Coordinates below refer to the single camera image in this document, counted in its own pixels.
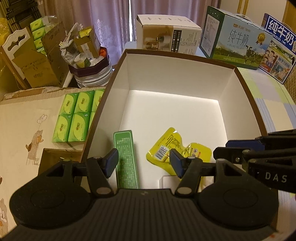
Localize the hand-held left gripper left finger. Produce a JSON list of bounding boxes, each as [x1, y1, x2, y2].
[[44, 148, 120, 199]]

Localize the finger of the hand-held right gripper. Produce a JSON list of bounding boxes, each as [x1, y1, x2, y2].
[[225, 138, 266, 151], [213, 146, 250, 171]]

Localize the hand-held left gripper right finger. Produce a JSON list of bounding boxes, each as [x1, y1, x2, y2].
[[169, 148, 246, 199]]

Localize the green and white medicine box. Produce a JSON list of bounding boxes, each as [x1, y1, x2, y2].
[[113, 130, 141, 189]]

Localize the yellow pouch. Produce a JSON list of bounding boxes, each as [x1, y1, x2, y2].
[[145, 127, 187, 175], [184, 142, 213, 193]]

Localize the green tissue packet bundle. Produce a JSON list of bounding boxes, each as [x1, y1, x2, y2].
[[52, 89, 106, 149]]

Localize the white ribbed container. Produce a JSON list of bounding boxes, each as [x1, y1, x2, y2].
[[74, 63, 113, 89]]

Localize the dark octagonal gift box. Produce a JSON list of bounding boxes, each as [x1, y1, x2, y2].
[[68, 46, 109, 78]]

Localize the dark blue milk carton box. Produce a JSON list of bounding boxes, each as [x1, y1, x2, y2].
[[258, 13, 296, 84]]

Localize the small green label jar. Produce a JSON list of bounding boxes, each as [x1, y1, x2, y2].
[[74, 52, 92, 68]]

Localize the light blue milk carton box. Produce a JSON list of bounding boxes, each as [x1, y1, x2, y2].
[[200, 6, 273, 70]]

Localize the plain cardboard box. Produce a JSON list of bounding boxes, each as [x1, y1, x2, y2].
[[42, 22, 70, 88]]

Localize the small cardboard box yellow flap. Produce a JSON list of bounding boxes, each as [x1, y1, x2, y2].
[[73, 26, 101, 59]]

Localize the crumpled white paper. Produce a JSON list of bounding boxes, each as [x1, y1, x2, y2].
[[59, 22, 82, 63]]

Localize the cardboard box with white cutout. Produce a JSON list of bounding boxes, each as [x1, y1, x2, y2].
[[1, 27, 47, 90]]

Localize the white appliance box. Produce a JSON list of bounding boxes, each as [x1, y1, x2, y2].
[[136, 14, 202, 54]]

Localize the purple patterned curtain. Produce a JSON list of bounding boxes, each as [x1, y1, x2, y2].
[[53, 0, 223, 50]]

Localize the stack of green tissue packets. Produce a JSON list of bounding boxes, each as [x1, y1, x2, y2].
[[30, 18, 47, 55]]

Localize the yellow plastic bag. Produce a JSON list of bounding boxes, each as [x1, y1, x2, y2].
[[0, 17, 12, 77]]

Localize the black folding rack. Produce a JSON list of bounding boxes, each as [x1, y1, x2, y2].
[[4, 0, 45, 25]]

